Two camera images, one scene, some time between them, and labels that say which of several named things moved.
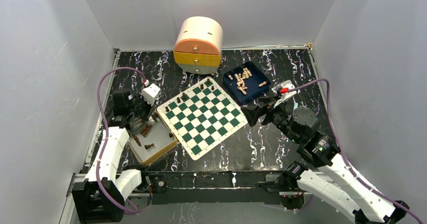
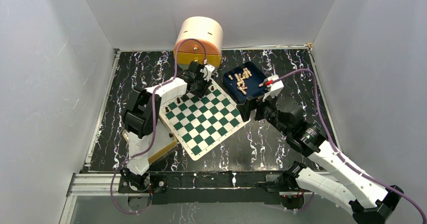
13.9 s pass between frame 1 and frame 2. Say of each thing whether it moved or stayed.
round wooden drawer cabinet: stayed
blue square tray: stayed
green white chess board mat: stayed
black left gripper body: moved
